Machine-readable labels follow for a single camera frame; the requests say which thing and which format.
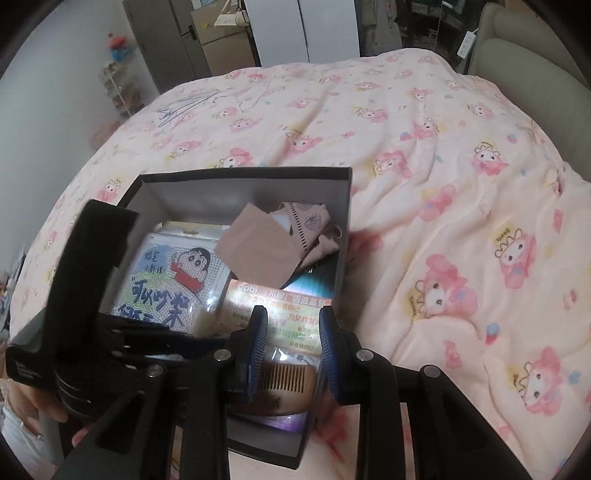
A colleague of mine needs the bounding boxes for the cartoon bead kit packet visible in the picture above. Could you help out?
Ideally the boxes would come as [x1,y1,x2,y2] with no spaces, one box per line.
[110,227,235,334]

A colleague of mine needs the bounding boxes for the wooden comb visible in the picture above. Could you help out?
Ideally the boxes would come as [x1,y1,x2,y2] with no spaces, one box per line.
[225,345,325,435]

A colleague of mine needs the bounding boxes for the white hanging bag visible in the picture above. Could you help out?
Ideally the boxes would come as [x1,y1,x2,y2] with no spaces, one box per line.
[213,0,253,29]

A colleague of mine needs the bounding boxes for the black cardboard box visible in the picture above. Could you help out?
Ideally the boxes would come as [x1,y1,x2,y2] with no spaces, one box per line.
[98,166,355,472]

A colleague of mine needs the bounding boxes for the holographic printed card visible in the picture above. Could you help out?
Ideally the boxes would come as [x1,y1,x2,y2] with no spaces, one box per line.
[217,277,334,357]

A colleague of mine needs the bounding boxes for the beige padded headboard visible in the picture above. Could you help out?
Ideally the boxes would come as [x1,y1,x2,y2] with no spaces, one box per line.
[465,4,591,178]

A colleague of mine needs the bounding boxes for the brown square pouch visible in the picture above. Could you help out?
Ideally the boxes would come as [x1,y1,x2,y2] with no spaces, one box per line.
[215,200,302,288]

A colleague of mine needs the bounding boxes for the white wire hanger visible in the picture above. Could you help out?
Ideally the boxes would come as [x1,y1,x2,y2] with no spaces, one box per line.
[230,84,279,114]

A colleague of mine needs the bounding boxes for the colourful plush toy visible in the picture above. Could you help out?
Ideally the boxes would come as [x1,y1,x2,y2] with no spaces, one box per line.
[105,31,136,62]

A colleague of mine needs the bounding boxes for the white shelf rack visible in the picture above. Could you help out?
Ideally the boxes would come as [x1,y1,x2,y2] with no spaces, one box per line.
[98,60,145,121]

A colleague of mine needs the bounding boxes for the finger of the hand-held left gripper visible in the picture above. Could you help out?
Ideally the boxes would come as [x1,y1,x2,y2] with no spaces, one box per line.
[111,344,204,377]
[98,316,232,352]

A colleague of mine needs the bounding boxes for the blue wire hanger bundle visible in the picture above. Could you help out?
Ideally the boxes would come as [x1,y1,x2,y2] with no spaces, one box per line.
[154,87,223,128]

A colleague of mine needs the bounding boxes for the grey door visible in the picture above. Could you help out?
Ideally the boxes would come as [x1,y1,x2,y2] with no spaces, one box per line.
[122,0,214,95]

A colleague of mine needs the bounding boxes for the person's left hand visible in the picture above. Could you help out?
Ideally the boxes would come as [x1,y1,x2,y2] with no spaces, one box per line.
[9,382,95,448]

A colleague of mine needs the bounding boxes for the pink patterned fabric pouch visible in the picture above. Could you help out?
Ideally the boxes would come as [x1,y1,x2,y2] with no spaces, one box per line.
[270,198,345,269]

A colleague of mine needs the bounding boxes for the white wardrobe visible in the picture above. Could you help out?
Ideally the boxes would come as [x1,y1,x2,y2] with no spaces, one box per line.
[244,0,362,66]

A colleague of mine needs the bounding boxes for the person's white clothing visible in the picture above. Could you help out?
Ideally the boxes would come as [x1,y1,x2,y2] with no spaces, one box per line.
[0,399,44,464]

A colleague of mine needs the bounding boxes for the white power strip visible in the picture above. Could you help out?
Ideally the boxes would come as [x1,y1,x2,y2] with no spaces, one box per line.
[457,30,477,61]

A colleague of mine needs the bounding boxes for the brown cardboard carton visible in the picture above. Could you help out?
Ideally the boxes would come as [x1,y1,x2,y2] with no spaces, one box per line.
[191,7,260,71]

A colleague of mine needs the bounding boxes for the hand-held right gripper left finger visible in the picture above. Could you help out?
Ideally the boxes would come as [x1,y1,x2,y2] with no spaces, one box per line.
[51,305,269,480]

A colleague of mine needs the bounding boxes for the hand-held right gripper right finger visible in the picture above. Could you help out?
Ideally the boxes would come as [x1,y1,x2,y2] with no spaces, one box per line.
[318,305,532,480]

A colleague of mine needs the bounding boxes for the pink printed blanket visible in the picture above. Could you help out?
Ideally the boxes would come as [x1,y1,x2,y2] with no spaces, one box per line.
[9,48,591,480]

